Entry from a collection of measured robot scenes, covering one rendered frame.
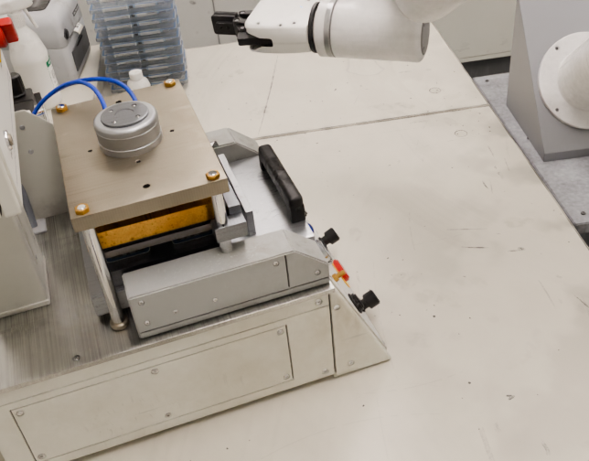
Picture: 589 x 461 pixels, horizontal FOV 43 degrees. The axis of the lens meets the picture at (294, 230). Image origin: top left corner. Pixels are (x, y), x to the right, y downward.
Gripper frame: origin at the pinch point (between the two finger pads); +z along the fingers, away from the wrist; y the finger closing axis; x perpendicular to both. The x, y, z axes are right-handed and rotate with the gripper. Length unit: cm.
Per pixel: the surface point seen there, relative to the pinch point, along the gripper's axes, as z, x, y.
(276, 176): -15.9, 8.9, 24.1
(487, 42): -15, 114, -188
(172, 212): -9.4, 2.1, 40.1
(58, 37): 58, 22, -28
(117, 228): -4.3, 1.6, 44.4
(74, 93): 56, 34, -23
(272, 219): -16.5, 12.3, 29.0
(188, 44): 114, 111, -168
